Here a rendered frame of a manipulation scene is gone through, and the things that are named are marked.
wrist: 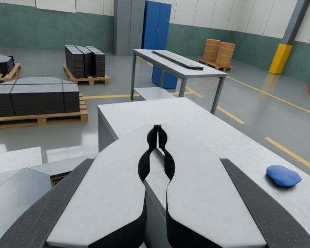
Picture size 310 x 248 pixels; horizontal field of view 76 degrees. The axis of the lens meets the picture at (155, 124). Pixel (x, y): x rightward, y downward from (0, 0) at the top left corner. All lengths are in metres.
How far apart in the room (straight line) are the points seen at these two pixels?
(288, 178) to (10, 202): 0.99
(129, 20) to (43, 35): 3.04
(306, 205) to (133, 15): 7.88
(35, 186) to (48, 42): 7.74
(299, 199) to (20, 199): 0.97
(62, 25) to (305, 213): 8.27
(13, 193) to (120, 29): 7.49
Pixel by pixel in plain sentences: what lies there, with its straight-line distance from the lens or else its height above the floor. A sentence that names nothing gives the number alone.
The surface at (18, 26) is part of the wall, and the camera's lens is 8.51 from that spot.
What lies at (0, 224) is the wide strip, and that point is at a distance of 0.88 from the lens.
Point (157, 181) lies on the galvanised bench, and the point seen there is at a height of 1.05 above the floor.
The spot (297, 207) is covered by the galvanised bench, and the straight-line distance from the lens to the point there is 0.80.
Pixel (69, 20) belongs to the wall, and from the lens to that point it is 8.44.
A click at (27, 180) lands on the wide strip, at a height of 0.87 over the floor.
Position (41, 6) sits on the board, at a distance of 8.39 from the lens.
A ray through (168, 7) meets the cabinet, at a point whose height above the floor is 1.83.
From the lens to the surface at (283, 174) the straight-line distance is 0.86.
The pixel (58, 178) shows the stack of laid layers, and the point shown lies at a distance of 0.99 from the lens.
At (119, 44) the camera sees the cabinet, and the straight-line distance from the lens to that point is 8.16.
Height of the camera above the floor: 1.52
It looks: 28 degrees down
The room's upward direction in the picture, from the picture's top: 8 degrees clockwise
